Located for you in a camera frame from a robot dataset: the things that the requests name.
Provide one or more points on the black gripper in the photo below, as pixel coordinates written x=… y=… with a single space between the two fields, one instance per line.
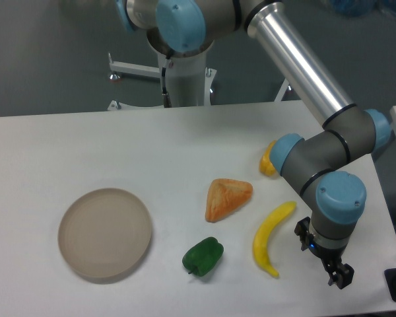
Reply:
x=329 y=251

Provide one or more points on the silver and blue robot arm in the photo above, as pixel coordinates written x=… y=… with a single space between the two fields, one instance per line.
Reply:
x=312 y=167

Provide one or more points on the yellow toy pepper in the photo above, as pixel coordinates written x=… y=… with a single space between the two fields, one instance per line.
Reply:
x=266 y=167

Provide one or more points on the green toy pepper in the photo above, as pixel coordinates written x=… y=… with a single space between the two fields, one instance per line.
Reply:
x=202 y=257

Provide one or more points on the yellow toy banana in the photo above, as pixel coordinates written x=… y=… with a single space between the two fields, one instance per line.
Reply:
x=260 y=244

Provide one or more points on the orange triangular toy bread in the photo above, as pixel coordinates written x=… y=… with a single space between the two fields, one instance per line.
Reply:
x=225 y=196

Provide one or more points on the beige round plate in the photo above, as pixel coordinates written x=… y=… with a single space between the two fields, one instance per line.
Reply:
x=104 y=235

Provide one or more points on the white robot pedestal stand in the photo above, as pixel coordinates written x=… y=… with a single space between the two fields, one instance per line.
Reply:
x=184 y=81

